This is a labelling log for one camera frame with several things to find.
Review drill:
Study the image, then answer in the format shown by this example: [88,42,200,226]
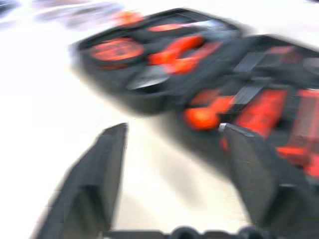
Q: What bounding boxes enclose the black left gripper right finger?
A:
[218,122,319,239]

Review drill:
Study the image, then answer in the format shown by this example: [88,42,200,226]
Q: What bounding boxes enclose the orange round tape measure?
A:
[87,37,146,70]

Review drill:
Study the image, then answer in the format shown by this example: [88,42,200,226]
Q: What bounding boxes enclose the orange handled pliers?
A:
[126,34,209,91]

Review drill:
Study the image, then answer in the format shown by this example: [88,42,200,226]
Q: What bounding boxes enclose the black tool case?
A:
[71,7,319,181]

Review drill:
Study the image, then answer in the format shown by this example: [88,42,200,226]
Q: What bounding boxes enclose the black and orange screwdriver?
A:
[183,89,236,131]

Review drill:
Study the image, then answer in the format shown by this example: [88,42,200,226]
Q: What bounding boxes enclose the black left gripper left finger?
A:
[31,122,129,239]

